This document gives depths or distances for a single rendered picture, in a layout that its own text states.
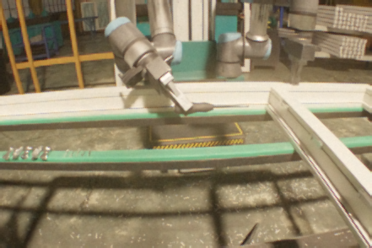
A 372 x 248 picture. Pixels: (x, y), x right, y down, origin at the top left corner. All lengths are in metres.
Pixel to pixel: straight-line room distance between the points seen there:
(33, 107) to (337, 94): 1.10
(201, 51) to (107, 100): 1.00
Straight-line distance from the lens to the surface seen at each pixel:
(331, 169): 0.53
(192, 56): 1.65
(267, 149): 0.60
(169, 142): 1.60
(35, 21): 8.90
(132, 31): 0.70
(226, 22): 4.40
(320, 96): 0.91
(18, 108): 0.95
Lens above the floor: 1.19
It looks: 29 degrees down
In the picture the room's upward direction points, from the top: 1 degrees counter-clockwise
